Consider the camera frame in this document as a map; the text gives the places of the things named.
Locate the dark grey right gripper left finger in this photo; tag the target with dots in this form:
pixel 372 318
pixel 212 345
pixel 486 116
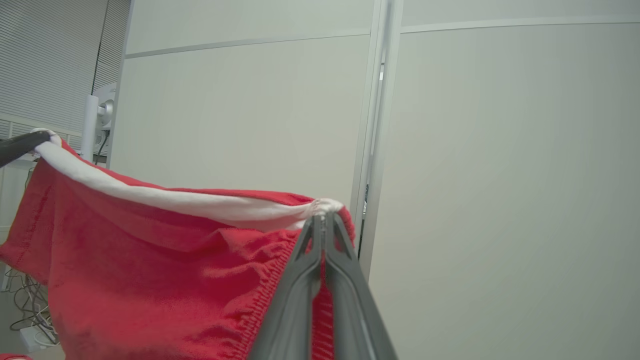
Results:
pixel 292 310

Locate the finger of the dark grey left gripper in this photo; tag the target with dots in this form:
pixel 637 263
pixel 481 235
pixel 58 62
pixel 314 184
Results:
pixel 20 146

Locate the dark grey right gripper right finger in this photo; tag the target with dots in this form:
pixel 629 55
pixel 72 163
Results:
pixel 352 310

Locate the red shorts with white band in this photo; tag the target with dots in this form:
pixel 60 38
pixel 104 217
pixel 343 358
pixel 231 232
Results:
pixel 150 270

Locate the red shirt with white sleeves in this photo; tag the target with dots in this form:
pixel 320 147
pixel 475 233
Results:
pixel 12 357

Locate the white stand pole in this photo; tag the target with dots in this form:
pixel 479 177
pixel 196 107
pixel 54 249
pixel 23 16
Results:
pixel 89 127

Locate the grey monitor back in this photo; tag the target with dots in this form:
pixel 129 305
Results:
pixel 106 107

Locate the grey window blind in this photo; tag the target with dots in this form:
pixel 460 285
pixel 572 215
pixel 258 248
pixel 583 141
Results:
pixel 50 55

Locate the white power strip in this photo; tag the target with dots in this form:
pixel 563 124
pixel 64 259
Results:
pixel 35 337

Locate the grey partition post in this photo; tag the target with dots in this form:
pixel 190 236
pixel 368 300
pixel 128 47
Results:
pixel 382 125

